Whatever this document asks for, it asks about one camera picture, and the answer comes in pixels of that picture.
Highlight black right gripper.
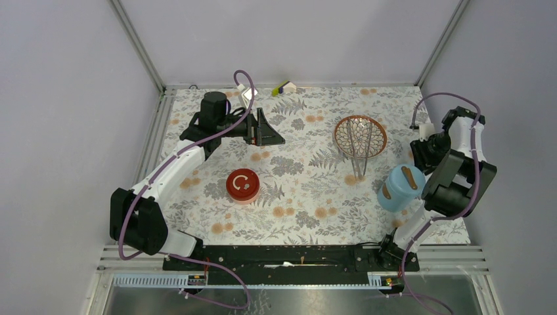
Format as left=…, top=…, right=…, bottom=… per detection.
left=409, top=130, right=451, bottom=178

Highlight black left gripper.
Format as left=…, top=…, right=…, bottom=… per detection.
left=217, top=108, right=285, bottom=146

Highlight light blue round lid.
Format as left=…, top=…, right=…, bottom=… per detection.
left=386, top=164, right=426, bottom=194

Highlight red round lid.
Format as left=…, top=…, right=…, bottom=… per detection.
left=226, top=168, right=261, bottom=198

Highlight clear plastic tongs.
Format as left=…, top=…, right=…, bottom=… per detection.
left=347, top=117, right=372, bottom=180

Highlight light blue cup container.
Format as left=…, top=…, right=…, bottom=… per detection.
left=378, top=182, right=422, bottom=213

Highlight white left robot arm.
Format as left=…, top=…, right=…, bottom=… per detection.
left=109, top=91, right=285, bottom=270

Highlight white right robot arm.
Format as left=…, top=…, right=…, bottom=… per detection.
left=375, top=106, right=497, bottom=270

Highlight small toy house block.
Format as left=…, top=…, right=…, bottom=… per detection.
left=271, top=80, right=297, bottom=96

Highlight patterned ceramic plate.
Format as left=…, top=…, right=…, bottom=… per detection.
left=333, top=115, right=388, bottom=159

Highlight floral patterned tablecloth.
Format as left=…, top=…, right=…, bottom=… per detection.
left=153, top=86, right=472, bottom=247

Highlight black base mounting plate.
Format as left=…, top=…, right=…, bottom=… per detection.
left=163, top=243, right=402, bottom=285

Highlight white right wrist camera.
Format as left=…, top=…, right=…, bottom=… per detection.
left=410, top=123, right=435, bottom=142

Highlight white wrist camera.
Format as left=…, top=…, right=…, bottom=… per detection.
left=410, top=123, right=435, bottom=142
left=236, top=84, right=258, bottom=108

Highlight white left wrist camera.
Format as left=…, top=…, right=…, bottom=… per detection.
left=236, top=84, right=258, bottom=108

